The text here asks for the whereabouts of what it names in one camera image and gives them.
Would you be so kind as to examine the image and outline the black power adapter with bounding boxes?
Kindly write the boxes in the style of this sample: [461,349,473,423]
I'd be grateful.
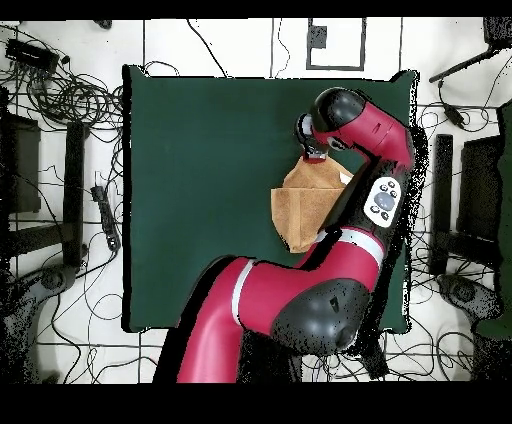
[437,79,467,130]

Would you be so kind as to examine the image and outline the dark green tablecloth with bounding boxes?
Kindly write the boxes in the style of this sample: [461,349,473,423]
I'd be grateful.
[122,65,419,334]

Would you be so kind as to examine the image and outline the orange terry towel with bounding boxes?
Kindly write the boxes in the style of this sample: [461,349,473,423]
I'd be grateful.
[270,154,355,255]

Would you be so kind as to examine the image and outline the black stand bar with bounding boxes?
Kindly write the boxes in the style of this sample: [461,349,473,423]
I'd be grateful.
[62,121,91,269]
[433,133,454,237]

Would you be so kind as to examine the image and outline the grey square frame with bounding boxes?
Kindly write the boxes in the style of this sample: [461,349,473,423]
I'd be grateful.
[306,17,367,72]

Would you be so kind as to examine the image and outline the long black cable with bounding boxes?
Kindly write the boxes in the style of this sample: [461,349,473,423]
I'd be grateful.
[185,18,229,78]

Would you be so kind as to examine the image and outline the black tripod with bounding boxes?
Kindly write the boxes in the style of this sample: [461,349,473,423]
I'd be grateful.
[428,17,512,84]

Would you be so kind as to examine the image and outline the dark box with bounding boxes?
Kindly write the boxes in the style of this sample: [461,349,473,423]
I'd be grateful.
[0,113,42,215]
[457,135,503,241]

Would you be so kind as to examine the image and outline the tangled black cables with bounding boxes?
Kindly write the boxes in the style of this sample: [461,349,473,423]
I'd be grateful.
[0,23,125,135]

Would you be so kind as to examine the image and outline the grey stand base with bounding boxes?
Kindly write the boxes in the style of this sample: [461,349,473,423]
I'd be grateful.
[0,263,81,383]
[437,273,504,321]

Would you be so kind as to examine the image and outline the black power strip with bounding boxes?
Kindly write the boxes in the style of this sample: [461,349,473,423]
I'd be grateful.
[90,184,122,252]
[357,339,391,380]

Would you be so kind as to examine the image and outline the black network switch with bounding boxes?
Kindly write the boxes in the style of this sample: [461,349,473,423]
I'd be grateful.
[4,38,61,74]

